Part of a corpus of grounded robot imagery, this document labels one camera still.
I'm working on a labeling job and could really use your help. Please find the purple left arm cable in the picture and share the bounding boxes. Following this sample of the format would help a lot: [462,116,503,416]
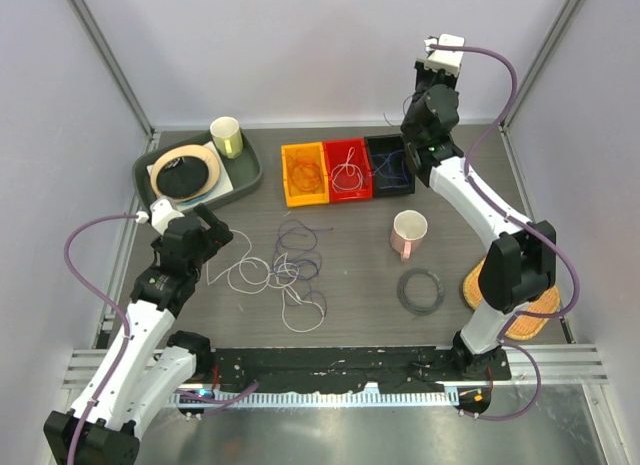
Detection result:
[64,213,259,465]

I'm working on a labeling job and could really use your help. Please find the dark green plastic tray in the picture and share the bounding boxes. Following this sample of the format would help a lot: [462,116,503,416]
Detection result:
[132,131,263,215]

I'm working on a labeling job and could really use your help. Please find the white thin cable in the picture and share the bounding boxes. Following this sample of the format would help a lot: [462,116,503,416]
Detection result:
[330,147,371,194]

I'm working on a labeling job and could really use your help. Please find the aluminium corner post right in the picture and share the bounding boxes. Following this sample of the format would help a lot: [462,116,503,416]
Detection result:
[501,0,585,134]

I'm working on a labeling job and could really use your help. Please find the aluminium corner post left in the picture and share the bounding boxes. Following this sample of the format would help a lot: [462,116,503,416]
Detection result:
[67,0,154,137]

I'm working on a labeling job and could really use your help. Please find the orange thin cable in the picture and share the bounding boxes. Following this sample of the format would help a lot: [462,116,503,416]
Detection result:
[287,152,326,194]

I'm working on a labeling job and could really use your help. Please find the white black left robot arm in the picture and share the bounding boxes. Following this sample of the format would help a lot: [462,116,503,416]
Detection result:
[44,197,233,464]

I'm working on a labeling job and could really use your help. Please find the aluminium rail frame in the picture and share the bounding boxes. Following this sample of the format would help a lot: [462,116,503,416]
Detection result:
[62,342,609,409]

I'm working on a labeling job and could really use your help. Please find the purple thin cable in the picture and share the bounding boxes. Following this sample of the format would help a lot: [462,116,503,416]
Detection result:
[372,149,414,189]
[382,87,416,151]

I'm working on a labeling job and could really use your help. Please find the black plastic bin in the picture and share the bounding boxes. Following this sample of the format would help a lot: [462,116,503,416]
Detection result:
[364,134,415,198]

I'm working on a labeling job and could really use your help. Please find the red plastic bin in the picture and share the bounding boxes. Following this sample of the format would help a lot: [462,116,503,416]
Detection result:
[323,137,373,203]

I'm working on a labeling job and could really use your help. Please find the white square board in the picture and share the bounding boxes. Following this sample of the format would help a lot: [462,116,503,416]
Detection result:
[170,142,233,205]

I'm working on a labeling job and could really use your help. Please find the pink white mug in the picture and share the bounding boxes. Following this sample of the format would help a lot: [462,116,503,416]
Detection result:
[390,210,428,261]

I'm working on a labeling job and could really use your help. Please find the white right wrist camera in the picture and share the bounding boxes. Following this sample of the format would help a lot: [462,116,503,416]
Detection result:
[423,34,465,78]

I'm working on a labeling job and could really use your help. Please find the beige wooden plate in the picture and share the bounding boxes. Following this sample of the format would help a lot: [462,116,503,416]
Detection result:
[150,144,221,202]

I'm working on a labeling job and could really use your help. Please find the cream yellow cup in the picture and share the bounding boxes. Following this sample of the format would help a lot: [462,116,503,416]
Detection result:
[209,116,243,159]

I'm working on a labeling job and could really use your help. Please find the yellow plastic bin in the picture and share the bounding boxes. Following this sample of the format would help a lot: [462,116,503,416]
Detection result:
[281,142,329,208]

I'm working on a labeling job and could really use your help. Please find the aluminium corner post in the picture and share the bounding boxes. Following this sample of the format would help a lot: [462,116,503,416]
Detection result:
[67,0,154,137]
[501,0,585,134]

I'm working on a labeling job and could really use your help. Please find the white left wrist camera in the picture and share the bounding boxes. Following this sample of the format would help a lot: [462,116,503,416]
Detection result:
[134,196,184,235]

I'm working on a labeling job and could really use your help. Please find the grey coiled cable ring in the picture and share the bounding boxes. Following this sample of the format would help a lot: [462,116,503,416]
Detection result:
[396,267,446,316]

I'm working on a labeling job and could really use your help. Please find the black round disc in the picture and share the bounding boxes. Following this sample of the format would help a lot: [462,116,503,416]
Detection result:
[156,156,209,199]

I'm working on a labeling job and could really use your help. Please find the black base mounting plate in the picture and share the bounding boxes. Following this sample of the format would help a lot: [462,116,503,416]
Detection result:
[214,346,512,395]

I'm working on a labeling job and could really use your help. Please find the orange woven mat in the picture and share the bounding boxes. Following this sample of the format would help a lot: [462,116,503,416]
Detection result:
[461,260,561,341]

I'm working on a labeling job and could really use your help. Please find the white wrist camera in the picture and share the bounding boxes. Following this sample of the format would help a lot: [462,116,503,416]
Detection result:
[134,196,184,235]
[423,34,465,78]

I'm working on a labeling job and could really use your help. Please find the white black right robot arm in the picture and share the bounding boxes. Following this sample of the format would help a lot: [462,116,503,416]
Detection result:
[401,60,556,380]

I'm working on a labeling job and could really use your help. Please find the tangled cable pile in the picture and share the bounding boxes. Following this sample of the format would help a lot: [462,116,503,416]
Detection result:
[204,219,335,334]

